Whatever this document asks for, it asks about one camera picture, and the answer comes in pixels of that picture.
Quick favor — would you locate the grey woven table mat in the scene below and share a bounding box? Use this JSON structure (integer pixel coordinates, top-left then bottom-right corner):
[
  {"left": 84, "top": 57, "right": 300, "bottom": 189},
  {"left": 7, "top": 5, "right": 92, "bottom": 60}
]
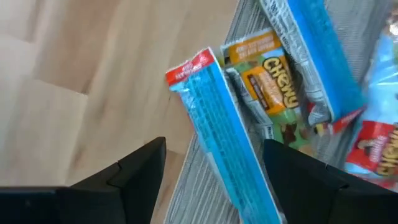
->
[{"left": 164, "top": 0, "right": 398, "bottom": 224}]

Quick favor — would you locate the blue red Chewy granola bar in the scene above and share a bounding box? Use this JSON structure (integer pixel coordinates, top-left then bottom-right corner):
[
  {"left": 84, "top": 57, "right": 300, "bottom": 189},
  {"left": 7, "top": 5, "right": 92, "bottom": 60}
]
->
[
  {"left": 343, "top": 29, "right": 398, "bottom": 190},
  {"left": 259, "top": 0, "right": 366, "bottom": 134},
  {"left": 165, "top": 47, "right": 285, "bottom": 224}
]

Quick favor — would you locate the green Chewy granola bar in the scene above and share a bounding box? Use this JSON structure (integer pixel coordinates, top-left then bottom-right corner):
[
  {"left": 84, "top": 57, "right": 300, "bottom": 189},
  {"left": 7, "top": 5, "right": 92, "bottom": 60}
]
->
[{"left": 220, "top": 28, "right": 315, "bottom": 153}]

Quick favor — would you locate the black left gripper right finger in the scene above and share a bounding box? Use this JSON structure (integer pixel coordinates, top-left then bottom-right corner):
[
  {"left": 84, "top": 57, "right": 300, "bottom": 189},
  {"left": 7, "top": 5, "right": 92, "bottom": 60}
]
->
[{"left": 262, "top": 138, "right": 398, "bottom": 224}]

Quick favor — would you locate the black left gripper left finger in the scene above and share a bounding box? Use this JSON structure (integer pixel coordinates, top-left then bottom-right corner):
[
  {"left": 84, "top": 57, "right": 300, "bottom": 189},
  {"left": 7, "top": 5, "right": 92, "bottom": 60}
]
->
[{"left": 0, "top": 136, "right": 167, "bottom": 224}]

